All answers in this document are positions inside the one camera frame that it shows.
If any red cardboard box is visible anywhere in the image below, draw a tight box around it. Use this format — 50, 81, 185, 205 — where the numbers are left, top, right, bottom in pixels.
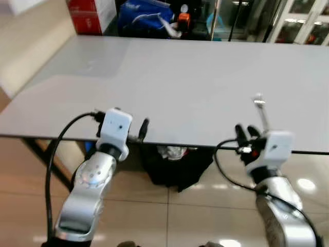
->
66, 0, 117, 36

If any white glass door cabinet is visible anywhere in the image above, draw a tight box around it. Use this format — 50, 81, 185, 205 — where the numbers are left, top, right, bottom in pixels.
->
267, 0, 329, 46

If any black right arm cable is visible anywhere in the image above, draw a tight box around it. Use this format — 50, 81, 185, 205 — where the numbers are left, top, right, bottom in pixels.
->
213, 138, 323, 247

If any black pole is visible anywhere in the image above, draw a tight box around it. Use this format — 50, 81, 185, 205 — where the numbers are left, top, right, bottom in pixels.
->
228, 0, 243, 42

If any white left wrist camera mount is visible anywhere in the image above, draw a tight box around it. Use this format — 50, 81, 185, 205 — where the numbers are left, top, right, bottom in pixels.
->
97, 109, 133, 161

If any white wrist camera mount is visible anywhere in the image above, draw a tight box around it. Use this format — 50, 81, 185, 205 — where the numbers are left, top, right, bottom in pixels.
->
246, 131, 295, 182
97, 109, 133, 161

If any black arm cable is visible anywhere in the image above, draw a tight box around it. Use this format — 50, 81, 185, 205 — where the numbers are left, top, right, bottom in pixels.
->
213, 138, 323, 247
45, 111, 106, 241

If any black bag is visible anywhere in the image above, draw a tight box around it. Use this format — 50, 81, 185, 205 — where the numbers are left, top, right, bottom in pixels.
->
139, 145, 215, 193

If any dark table leg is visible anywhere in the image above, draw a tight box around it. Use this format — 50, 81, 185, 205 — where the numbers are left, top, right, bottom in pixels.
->
22, 137, 74, 192

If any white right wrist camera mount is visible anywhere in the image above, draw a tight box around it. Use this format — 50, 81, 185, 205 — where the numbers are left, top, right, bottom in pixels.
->
246, 131, 295, 182

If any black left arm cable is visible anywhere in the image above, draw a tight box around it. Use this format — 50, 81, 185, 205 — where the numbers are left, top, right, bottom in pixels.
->
45, 111, 106, 241

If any metal door frame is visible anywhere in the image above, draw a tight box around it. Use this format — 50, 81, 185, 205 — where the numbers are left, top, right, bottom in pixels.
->
208, 0, 223, 42

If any orange and black device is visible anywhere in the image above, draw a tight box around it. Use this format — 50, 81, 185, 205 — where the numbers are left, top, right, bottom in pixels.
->
177, 4, 192, 32

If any blue bag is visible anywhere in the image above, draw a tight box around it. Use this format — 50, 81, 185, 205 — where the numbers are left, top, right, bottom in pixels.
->
117, 0, 182, 40

